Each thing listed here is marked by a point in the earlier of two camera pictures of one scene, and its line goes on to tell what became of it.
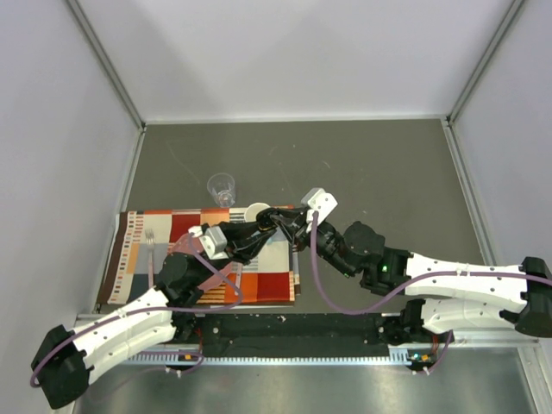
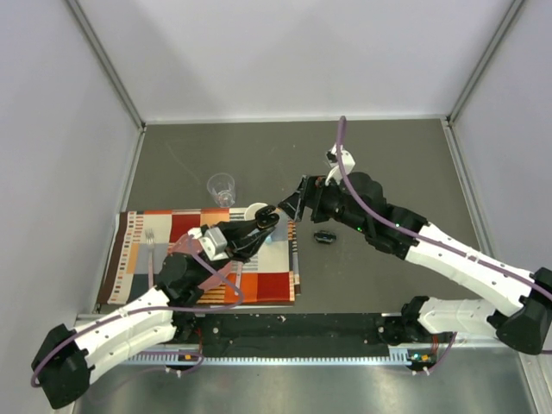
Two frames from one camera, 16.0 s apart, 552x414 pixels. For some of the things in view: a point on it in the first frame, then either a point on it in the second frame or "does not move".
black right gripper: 297,235 -> 310,193
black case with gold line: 264,220 does not move
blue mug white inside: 251,212 does not move
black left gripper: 240,245 does not move
